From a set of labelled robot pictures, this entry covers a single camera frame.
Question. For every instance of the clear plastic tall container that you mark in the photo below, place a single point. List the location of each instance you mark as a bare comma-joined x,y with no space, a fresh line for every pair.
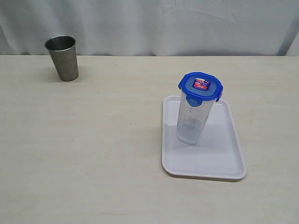
192,120

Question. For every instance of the stainless steel cup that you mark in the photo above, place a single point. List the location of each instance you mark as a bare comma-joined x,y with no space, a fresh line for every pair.
62,51

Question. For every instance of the blue plastic container lid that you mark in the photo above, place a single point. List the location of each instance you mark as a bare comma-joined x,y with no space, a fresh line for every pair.
200,87

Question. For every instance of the white rectangular plastic tray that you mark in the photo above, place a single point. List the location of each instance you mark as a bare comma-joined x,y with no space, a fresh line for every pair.
218,154

